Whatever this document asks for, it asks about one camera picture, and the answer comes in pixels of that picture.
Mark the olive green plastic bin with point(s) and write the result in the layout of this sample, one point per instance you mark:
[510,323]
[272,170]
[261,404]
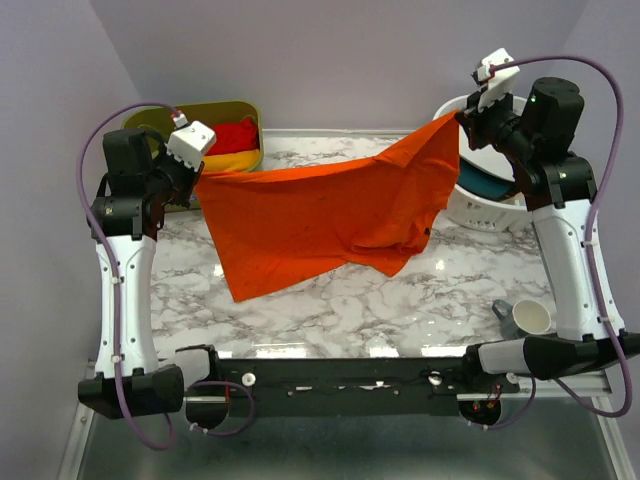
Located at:
[209,113]

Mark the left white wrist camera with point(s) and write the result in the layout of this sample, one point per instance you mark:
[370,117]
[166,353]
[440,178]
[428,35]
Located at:
[191,143]

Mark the grey white mug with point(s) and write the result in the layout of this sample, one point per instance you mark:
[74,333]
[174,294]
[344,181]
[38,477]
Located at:
[523,318]

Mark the teal bowl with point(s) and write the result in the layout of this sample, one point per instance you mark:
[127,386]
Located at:
[483,184]

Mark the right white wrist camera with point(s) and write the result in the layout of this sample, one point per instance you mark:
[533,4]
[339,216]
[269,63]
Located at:
[495,77]

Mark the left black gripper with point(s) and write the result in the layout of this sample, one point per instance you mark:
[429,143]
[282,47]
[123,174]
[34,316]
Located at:
[192,176]

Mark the white plastic basket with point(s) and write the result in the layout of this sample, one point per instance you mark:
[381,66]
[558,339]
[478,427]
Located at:
[476,213]

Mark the aluminium rail frame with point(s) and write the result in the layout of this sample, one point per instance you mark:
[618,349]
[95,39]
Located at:
[437,306]

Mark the yellow rolled t shirt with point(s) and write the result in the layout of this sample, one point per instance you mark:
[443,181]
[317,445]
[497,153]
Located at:
[244,161]

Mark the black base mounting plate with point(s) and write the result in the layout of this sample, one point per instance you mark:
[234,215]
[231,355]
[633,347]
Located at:
[255,388]

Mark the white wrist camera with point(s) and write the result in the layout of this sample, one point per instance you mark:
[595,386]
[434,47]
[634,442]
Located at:
[495,77]
[191,143]

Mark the white oval plate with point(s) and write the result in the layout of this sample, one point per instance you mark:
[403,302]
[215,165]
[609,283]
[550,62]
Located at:
[485,159]

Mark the red rolled t shirt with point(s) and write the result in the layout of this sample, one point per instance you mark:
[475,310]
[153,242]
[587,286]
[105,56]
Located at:
[235,137]

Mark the orange t shirt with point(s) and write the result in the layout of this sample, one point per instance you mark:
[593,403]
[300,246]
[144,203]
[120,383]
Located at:
[274,229]

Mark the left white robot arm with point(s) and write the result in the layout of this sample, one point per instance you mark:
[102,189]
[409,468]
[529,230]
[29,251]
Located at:
[145,173]

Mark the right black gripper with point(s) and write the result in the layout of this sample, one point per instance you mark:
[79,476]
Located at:
[472,119]

